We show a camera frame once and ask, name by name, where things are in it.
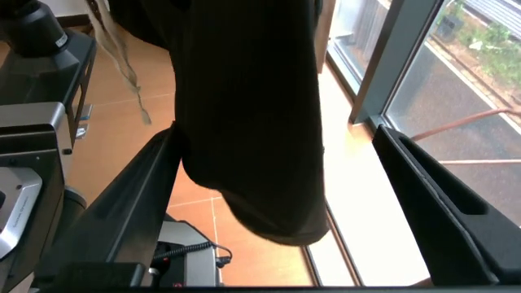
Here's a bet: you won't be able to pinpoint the pink clothes hanger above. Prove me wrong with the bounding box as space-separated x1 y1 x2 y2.
409 107 521 166

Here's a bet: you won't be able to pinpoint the black shorts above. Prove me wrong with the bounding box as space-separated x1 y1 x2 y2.
86 0 331 247

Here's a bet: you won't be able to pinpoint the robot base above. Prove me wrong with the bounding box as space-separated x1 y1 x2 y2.
0 101 224 289

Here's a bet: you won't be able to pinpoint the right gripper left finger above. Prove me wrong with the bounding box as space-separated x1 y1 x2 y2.
32 123 185 286

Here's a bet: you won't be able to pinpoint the black coiled cable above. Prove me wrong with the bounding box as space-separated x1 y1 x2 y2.
151 239 234 270

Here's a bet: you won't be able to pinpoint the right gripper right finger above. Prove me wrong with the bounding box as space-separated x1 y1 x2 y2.
371 123 521 286

